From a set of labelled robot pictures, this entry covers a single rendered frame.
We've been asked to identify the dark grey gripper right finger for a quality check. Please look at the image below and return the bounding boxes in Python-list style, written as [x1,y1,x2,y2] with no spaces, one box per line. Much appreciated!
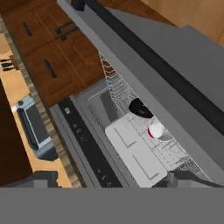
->
[167,171,224,188]

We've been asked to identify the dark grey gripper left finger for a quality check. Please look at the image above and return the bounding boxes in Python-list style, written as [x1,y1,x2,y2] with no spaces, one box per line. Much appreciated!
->
[3,171,60,188]

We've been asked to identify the white cup with red mark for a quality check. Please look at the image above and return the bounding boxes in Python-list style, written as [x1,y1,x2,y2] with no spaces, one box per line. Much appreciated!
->
[146,115,173,143]

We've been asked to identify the grey dishwasher with black panel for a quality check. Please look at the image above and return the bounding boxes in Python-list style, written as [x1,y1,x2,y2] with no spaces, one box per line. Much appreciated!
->
[48,78,176,188]

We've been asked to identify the black bowl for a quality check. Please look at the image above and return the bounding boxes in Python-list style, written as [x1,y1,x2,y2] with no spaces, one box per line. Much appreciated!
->
[128,97,155,119]

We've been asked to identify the brown wooden cupboard door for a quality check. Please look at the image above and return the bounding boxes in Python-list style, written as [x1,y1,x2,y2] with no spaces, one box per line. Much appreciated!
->
[2,3,56,58]
[55,26,106,88]
[24,39,88,107]
[33,0,77,39]

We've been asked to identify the grey dishwasher door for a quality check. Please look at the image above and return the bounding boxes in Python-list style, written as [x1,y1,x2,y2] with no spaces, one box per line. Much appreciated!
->
[56,0,224,187]

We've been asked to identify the dark brown cupboard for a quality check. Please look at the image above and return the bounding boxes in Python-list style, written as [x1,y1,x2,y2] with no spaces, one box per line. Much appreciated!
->
[0,78,33,187]

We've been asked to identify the grey toaster oven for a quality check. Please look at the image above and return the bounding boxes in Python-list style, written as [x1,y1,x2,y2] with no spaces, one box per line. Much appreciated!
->
[10,93,60,162]

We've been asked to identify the brown knife block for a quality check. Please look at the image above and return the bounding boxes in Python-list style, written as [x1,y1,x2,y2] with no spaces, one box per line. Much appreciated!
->
[0,54,20,73]

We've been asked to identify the black cupboard handle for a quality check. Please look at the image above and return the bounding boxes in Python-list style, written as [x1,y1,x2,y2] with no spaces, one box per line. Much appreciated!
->
[43,59,59,80]
[54,20,74,35]
[59,26,81,42]
[22,21,34,38]

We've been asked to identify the black dishwasher door handle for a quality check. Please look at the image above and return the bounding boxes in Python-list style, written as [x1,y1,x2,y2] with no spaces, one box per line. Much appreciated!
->
[86,0,224,137]

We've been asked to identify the white wire dishwasher rack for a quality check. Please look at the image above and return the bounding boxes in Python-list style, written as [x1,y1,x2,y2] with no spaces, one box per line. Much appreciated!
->
[98,52,212,182]

